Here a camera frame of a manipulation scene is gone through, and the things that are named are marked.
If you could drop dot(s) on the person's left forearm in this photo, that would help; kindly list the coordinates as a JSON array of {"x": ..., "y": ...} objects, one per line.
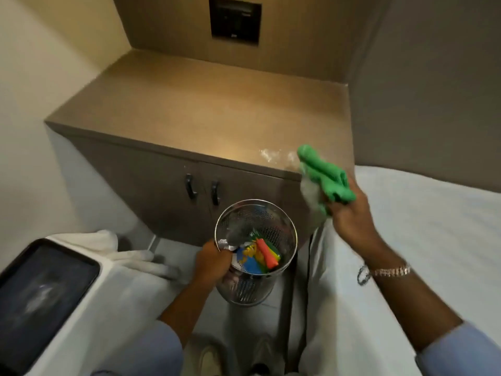
[{"x": 172, "y": 328}]

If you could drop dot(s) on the person's left hand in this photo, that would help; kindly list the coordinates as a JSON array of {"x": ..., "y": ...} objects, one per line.
[{"x": 211, "y": 264}]

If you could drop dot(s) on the person's right hand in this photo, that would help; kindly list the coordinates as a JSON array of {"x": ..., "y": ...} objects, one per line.
[{"x": 354, "y": 223}]

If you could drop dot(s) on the white towel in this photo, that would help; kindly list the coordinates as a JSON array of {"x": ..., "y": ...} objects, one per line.
[{"x": 101, "y": 244}]

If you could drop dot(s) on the person's left shoe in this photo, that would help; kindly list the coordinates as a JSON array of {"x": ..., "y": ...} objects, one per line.
[{"x": 209, "y": 362}]

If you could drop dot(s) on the green cleaning cloth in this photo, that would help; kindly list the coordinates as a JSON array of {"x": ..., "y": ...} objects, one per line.
[{"x": 327, "y": 176}]

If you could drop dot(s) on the metal mesh bin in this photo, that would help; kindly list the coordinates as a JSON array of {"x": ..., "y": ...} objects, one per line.
[{"x": 274, "y": 223}]

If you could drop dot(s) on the white cart with black tray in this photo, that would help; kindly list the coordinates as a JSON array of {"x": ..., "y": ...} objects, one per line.
[{"x": 117, "y": 309}]

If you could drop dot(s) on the brown lower cabinet door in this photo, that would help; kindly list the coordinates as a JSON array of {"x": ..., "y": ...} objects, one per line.
[
  {"x": 254, "y": 187},
  {"x": 137, "y": 184}
]

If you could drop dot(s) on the black wall outlet panel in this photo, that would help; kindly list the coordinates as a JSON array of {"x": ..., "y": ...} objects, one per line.
[{"x": 235, "y": 19}]

